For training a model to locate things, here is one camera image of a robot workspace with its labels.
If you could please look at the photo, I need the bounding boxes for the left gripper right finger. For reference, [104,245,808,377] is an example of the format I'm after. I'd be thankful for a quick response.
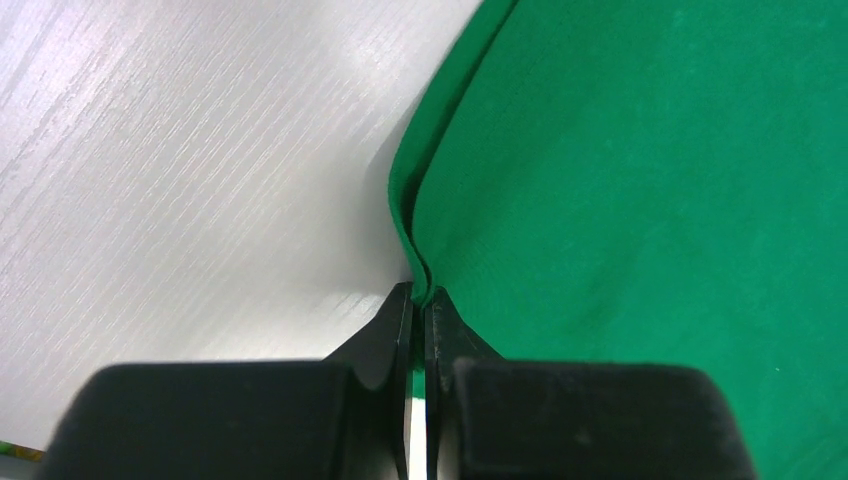
[422,289,758,479]

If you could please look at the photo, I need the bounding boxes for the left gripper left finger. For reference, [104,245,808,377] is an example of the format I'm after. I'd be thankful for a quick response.
[36,283,414,479]

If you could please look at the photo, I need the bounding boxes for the green t shirt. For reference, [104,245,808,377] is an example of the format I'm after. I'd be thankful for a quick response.
[388,1,847,479]

